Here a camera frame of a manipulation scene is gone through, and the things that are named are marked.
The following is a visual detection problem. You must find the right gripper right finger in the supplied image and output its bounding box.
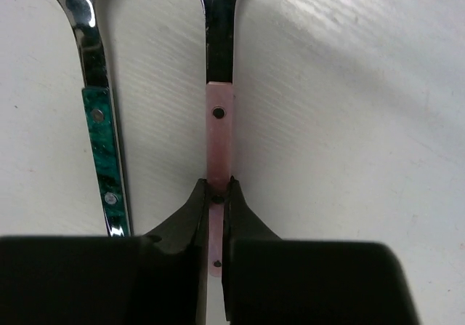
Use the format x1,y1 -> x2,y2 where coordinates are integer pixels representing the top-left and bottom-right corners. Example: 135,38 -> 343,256
222,180 -> 419,324

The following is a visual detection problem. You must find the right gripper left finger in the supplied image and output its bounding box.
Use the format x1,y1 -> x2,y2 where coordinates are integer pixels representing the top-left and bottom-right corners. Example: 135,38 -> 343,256
1,180 -> 208,324

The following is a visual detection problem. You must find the pink handled spoon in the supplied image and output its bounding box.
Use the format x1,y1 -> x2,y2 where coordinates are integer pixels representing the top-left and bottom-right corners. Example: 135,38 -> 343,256
201,0 -> 238,277

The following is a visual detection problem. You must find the teal handled spoon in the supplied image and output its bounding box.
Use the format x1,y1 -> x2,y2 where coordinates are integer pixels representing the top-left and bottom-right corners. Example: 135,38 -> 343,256
57,0 -> 132,237

